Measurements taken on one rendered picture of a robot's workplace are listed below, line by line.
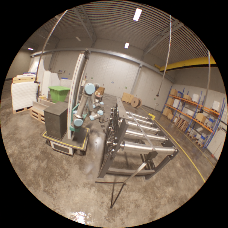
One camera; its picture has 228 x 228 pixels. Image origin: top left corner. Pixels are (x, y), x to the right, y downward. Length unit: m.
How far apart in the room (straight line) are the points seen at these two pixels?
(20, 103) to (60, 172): 2.86
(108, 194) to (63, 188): 0.70
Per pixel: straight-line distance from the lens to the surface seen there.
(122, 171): 1.29
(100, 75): 11.46
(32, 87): 3.54
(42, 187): 1.55
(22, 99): 3.60
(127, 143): 0.82
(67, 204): 1.42
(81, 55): 1.19
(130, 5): 8.26
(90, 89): 0.84
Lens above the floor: 1.40
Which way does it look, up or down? 20 degrees down
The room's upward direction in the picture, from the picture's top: 18 degrees clockwise
